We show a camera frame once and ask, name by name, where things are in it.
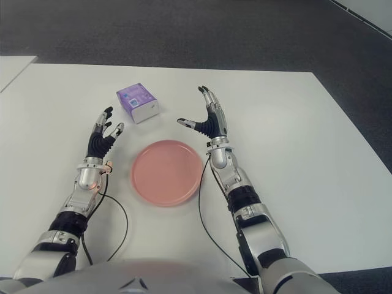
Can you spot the purple tissue paper pack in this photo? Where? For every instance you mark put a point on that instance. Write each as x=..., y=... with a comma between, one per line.
x=137, y=102

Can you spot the robot left arm silver black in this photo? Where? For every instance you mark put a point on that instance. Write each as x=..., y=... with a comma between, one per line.
x=82, y=190

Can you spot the pink round plate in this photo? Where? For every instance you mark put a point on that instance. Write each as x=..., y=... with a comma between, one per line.
x=167, y=173

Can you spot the robot left hand black silver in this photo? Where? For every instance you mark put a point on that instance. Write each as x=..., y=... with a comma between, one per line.
x=99, y=141

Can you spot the robot right hand black silver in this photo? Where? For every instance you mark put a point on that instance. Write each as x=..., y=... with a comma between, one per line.
x=211, y=121

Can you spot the silver robot torso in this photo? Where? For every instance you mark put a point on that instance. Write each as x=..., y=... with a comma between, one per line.
x=131, y=278

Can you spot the robot right arm silver black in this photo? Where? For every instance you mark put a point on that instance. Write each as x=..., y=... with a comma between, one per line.
x=245, y=202

